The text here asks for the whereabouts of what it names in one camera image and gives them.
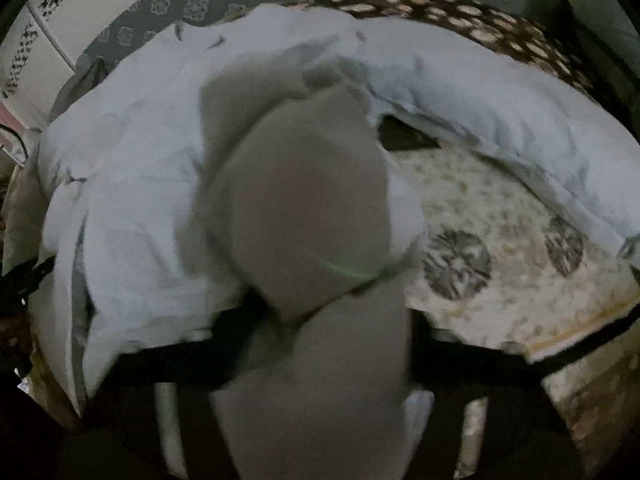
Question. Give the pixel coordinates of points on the white louvered wardrobe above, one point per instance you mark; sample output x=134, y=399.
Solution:
x=46, y=40

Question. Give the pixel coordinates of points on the floral patterned bed blanket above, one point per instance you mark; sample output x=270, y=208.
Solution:
x=501, y=266

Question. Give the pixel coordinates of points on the light blue padded jacket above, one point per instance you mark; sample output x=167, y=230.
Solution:
x=234, y=248

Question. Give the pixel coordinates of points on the grey-green rolled duvet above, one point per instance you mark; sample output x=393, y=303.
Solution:
x=608, y=20

